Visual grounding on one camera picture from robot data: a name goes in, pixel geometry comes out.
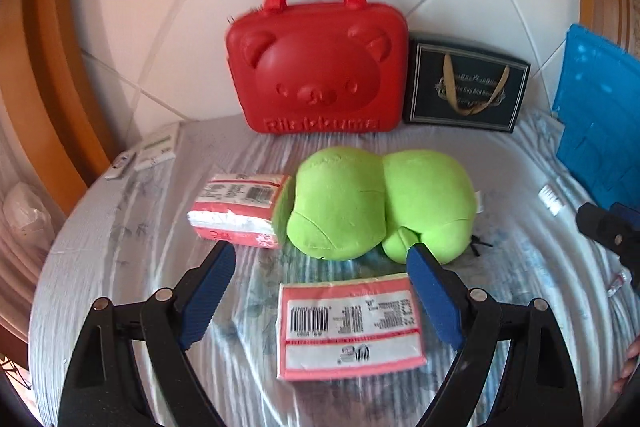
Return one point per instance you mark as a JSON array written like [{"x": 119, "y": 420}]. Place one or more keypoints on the pink tissue pack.
[
  {"x": 350, "y": 332},
  {"x": 235, "y": 192}
]

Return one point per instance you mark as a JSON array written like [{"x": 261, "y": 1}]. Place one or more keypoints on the red bear hard case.
[{"x": 315, "y": 72}]

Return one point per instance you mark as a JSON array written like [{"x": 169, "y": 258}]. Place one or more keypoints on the person's right hand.
[{"x": 631, "y": 367}]

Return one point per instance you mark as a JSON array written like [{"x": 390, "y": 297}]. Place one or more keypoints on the white plastic bag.
[{"x": 25, "y": 217}]

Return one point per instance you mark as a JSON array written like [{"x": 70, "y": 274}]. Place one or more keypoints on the small white remote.
[{"x": 120, "y": 164}]

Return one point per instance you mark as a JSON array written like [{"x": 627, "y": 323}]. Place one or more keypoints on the small white comb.
[{"x": 551, "y": 198}]

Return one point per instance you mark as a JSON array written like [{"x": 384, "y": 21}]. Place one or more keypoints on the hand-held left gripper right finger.
[{"x": 435, "y": 297}]

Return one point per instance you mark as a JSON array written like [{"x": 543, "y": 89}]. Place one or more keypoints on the green plush toy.
[{"x": 380, "y": 202}]

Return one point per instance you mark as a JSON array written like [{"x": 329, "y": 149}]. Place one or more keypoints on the orange wooden frame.
[{"x": 45, "y": 57}]

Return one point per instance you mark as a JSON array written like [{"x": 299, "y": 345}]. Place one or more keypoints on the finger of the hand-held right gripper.
[{"x": 605, "y": 224}]

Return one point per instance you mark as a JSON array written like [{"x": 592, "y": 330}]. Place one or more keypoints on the blue plastic crate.
[{"x": 600, "y": 107}]

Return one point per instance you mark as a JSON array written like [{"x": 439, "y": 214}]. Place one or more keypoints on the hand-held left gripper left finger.
[{"x": 205, "y": 297}]

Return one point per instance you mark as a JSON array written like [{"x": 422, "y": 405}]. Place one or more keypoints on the small clear plastic item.
[{"x": 619, "y": 284}]

